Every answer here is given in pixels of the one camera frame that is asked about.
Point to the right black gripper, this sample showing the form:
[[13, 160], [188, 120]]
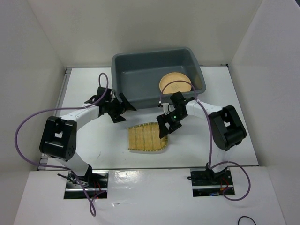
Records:
[[163, 130]]

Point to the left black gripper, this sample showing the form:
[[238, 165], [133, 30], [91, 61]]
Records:
[[116, 117]]

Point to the woven bamboo basket tray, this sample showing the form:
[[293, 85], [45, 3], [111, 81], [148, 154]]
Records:
[[145, 137]]

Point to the yellow bear plate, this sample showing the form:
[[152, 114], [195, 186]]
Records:
[[174, 82]]

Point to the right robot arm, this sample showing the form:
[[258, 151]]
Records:
[[225, 128]]

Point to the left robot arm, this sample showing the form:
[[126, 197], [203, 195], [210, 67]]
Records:
[[59, 137]]

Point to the grey plastic bin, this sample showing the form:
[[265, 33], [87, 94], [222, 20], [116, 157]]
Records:
[[137, 75]]

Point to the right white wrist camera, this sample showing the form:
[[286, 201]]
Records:
[[167, 107]]

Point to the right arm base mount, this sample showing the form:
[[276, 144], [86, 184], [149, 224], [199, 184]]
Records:
[[205, 184]]

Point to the aluminium table edge rail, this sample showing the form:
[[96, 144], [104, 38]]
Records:
[[44, 158]]

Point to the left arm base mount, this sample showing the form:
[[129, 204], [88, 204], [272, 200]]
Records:
[[96, 188]]

